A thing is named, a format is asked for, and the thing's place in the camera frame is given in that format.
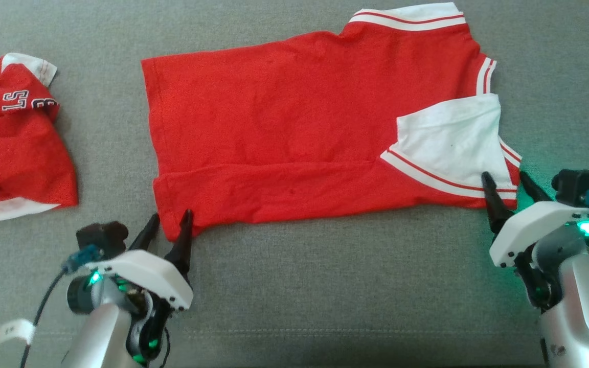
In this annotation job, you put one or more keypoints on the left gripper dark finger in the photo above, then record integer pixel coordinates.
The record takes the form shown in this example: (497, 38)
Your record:
(145, 235)
(183, 245)

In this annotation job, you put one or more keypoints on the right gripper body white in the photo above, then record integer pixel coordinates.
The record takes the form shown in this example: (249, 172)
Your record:
(535, 225)

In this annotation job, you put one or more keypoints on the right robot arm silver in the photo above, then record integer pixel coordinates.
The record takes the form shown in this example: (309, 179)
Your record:
(581, 317)

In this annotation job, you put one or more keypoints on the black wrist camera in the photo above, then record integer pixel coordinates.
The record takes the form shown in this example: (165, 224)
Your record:
(578, 186)
(103, 237)

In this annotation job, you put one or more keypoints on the red garment with white panels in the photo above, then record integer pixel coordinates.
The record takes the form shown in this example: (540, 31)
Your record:
(274, 128)

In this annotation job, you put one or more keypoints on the red jersey with black lettering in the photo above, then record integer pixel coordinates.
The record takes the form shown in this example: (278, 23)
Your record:
(13, 148)

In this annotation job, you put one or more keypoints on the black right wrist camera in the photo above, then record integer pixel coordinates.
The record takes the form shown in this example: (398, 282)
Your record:
(578, 186)

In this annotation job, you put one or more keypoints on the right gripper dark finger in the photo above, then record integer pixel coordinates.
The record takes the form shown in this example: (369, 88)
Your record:
(495, 209)
(532, 191)

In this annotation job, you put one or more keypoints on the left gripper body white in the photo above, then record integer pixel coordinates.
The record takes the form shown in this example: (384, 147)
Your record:
(146, 273)

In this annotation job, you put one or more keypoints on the large grey sofa chaise cushion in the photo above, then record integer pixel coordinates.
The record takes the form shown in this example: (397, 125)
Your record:
(325, 296)

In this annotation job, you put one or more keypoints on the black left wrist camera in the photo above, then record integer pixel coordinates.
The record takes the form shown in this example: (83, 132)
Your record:
(103, 237)

